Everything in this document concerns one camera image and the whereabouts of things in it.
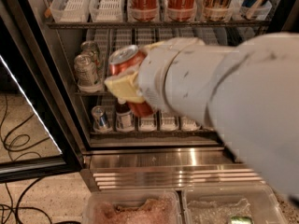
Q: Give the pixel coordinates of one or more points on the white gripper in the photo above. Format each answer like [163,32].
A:
[151,75]

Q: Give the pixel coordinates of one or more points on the red coke can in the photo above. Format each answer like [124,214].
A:
[122,59]
[180,10]

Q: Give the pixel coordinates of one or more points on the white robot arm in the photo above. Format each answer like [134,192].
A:
[249,94]

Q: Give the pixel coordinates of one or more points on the white green can front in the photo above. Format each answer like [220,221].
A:
[86,70]

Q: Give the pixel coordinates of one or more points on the white green can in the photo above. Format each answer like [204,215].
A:
[86,70]
[90,47]

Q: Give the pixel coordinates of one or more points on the white green can rear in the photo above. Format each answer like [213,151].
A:
[90,47]

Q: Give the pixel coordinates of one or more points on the blue silver can bottom shelf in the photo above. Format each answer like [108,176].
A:
[100,118]

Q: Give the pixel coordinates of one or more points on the gold striped can top shelf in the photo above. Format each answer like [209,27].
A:
[216,10]

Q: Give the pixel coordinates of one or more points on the steel fridge base grille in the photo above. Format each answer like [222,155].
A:
[163,168]

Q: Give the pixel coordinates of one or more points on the glass fridge door left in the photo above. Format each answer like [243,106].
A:
[41,133]

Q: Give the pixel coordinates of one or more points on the blue white can top shelf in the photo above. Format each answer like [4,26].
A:
[251,9]

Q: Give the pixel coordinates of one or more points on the green can in bin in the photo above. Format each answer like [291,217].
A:
[241,220]

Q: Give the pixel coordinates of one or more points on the brown bottle white cap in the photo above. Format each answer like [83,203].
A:
[124,116]

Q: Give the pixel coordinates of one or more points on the clear bin with brown contents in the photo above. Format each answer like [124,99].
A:
[133,206]

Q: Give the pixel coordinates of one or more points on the clear bin with bubble wrap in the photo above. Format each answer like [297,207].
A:
[217,203]

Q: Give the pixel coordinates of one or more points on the middle wire shelf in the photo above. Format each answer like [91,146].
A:
[96,93]

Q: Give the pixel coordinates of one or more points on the wire shelf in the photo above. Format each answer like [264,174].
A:
[153,24]
[96,93]
[157,133]

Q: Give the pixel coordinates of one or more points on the bottom wire shelf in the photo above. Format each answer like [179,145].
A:
[157,133]

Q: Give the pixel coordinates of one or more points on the top wire shelf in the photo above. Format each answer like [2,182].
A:
[153,24]

